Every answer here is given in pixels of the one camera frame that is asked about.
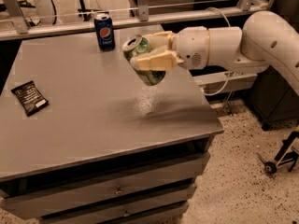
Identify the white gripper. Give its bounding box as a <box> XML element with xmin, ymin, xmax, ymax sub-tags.
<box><xmin>130</xmin><ymin>26</ymin><xmax>209</xmax><ymax>71</ymax></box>

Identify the green soda can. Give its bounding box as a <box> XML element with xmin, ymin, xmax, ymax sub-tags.
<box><xmin>121</xmin><ymin>34</ymin><xmax>166</xmax><ymax>87</ymax></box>

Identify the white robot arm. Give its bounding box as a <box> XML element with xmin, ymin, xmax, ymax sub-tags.
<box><xmin>130</xmin><ymin>11</ymin><xmax>299</xmax><ymax>94</ymax></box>

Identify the white cylinder robot base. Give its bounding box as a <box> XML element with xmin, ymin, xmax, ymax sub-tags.
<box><xmin>33</xmin><ymin>0</ymin><xmax>57</xmax><ymax>25</ymax></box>

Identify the blue Pepsi can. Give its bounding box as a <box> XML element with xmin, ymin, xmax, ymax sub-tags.
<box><xmin>93</xmin><ymin>13</ymin><xmax>115</xmax><ymax>51</ymax></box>

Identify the black tripod stand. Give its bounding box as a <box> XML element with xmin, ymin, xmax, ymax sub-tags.
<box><xmin>78</xmin><ymin>0</ymin><xmax>108</xmax><ymax>21</ymax></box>

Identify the black snack packet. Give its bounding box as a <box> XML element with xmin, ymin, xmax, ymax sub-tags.
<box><xmin>11</xmin><ymin>80</ymin><xmax>49</xmax><ymax>117</ymax></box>

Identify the grey drawer cabinet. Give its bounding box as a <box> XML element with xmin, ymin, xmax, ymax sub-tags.
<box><xmin>0</xmin><ymin>137</ymin><xmax>216</xmax><ymax>224</ymax></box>

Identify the black wheeled cart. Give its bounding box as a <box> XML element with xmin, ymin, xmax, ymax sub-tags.
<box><xmin>258</xmin><ymin>127</ymin><xmax>299</xmax><ymax>174</ymax></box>

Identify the white cable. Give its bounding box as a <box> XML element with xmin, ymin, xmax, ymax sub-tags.
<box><xmin>200</xmin><ymin>7</ymin><xmax>234</xmax><ymax>97</ymax></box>

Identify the metal railing frame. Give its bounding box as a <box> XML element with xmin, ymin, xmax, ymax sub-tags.
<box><xmin>0</xmin><ymin>0</ymin><xmax>275</xmax><ymax>40</ymax></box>

